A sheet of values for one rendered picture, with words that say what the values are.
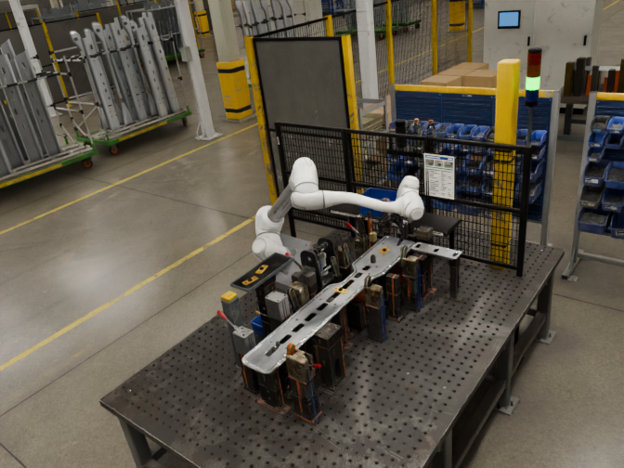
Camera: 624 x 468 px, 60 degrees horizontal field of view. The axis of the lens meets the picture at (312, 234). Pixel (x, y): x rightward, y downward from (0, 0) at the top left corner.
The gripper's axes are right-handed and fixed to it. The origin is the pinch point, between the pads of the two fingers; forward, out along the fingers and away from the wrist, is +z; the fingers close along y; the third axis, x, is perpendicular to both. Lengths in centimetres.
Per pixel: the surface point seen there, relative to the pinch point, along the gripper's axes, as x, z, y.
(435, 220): 44.8, -1.5, 9.6
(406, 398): -71, 29, 61
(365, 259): -11.9, 14.0, -5.1
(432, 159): 49, -36, -9
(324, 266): -33.8, 17.7, -19.0
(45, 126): 176, 257, -657
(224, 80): 482, 188, -580
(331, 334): -84, 11, 19
